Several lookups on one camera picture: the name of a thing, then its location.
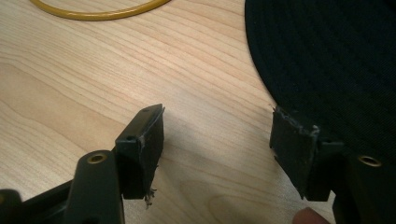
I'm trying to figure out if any black cloth hat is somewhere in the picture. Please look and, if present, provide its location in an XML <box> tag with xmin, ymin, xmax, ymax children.
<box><xmin>244</xmin><ymin>0</ymin><xmax>396</xmax><ymax>224</ymax></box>

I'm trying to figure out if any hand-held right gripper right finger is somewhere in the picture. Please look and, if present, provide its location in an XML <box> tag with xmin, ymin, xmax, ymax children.
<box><xmin>269</xmin><ymin>105</ymin><xmax>346</xmax><ymax>203</ymax></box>

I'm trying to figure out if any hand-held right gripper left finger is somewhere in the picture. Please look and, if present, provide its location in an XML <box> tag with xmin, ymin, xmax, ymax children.
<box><xmin>114</xmin><ymin>104</ymin><xmax>165</xmax><ymax>208</ymax></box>

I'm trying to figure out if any yellow ring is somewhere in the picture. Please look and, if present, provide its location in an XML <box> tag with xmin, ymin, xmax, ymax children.
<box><xmin>29</xmin><ymin>0</ymin><xmax>172</xmax><ymax>22</ymax></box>

